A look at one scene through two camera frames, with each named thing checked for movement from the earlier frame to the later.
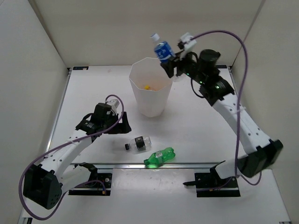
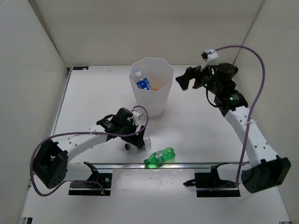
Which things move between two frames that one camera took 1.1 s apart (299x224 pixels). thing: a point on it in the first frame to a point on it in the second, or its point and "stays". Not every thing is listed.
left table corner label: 80,67 stays
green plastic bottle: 160,157 stays
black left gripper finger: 119,128 to 134,140
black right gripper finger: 176,58 to 195,73
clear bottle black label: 139,144 stays
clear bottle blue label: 164,51 to 143,83
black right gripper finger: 169,66 to 183,80
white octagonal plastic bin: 152,85 stays
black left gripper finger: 125,126 to 140,140
